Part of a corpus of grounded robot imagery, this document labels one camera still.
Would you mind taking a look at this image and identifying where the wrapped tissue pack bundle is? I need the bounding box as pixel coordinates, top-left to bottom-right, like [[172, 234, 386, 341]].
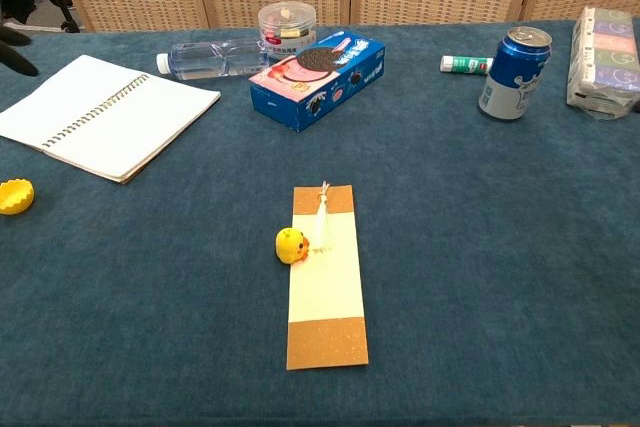
[[565, 6, 640, 121]]

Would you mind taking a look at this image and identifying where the green and white glue stick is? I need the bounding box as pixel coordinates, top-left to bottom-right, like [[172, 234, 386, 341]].
[[439, 55, 495, 77]]

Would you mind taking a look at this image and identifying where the clear round plastic container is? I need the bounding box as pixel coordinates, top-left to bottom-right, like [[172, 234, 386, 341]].
[[257, 1, 318, 61]]

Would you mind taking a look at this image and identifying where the clear plastic water bottle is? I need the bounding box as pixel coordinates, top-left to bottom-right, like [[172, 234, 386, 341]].
[[155, 38, 271, 82]]

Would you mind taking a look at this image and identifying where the yellow rubber duck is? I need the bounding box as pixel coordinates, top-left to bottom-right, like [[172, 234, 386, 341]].
[[275, 226, 311, 265]]

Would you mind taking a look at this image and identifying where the blue and white drink can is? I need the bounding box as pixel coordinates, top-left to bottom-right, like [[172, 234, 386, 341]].
[[478, 26, 554, 122]]

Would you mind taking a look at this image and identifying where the open white spiral notebook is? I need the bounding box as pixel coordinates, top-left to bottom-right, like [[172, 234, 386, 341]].
[[0, 53, 222, 185]]

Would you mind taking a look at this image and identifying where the pale yellow bookmark tassel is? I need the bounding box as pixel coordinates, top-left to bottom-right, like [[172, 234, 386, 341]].
[[311, 179, 335, 254]]

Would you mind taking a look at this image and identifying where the yellow flower-shaped object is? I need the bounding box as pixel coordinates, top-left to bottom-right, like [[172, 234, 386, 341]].
[[0, 178, 36, 217]]

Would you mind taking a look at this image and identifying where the teal table cloth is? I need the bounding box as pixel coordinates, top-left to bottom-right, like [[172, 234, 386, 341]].
[[0, 19, 640, 427]]

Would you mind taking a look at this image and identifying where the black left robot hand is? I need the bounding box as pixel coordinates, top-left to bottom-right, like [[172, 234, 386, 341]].
[[0, 23, 41, 78]]

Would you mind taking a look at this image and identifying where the cream and brown bookmark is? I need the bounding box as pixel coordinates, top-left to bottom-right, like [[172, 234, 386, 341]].
[[286, 184, 370, 372]]

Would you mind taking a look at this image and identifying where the blue cookie box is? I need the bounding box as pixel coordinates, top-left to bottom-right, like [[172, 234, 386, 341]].
[[248, 29, 387, 134]]

